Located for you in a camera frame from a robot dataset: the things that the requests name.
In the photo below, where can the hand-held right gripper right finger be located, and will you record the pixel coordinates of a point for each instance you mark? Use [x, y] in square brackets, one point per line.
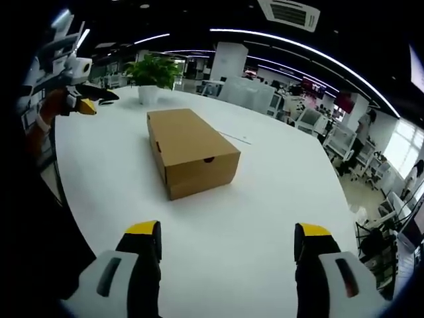
[326, 265]

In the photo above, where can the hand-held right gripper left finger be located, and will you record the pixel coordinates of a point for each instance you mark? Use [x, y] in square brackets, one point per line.
[132, 265]

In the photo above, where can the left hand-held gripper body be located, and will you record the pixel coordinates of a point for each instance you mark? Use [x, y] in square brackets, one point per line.
[68, 58]

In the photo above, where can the brown cardboard shoe box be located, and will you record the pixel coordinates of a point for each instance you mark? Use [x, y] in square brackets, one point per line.
[193, 150]

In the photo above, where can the person's left hand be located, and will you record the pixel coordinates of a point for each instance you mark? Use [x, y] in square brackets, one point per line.
[53, 104]

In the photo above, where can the white plant pot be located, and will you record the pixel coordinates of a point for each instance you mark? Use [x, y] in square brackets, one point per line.
[148, 93]

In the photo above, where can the green potted plant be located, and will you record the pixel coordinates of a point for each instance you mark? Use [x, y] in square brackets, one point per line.
[154, 69]

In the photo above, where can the white square pillar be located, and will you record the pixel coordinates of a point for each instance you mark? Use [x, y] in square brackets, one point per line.
[230, 61]

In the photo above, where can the white office chair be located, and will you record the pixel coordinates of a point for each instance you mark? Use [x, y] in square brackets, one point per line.
[308, 120]

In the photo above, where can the ceiling air conditioner vent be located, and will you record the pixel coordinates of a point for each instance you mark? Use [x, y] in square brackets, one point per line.
[289, 12]

